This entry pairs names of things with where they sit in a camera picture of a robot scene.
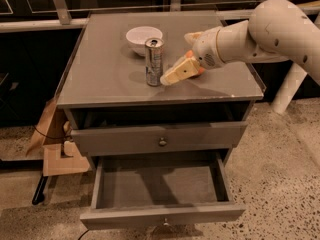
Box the white ceramic bowl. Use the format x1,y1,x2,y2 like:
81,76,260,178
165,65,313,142
126,26,163,57

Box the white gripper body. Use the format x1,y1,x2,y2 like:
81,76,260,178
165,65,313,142
192,27,225,69

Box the white diagonal post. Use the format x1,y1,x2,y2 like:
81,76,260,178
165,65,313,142
271,63,307,114

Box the brown cardboard pieces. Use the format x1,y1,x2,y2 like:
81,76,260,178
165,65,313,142
26,97,91,176

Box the grey top drawer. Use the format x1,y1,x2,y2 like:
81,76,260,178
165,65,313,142
72,122,247,156

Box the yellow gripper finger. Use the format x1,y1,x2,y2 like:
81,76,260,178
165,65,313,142
160,57,201,86
184,31,202,46

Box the grey drawer cabinet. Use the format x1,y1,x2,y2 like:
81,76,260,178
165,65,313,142
54,10,267,172

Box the black cable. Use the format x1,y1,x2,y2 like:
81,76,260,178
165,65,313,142
31,123,73,141

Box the grey open middle drawer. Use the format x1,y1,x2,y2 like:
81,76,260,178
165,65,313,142
80,151,245,230

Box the orange fruit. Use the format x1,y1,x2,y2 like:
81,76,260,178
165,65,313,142
185,50,205,76

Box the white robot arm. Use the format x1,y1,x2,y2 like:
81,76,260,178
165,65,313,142
160,0,320,85

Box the metal window railing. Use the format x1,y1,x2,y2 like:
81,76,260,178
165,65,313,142
0,0,320,34

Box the silver redbull can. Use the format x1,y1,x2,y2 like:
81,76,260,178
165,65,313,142
145,38,164,86

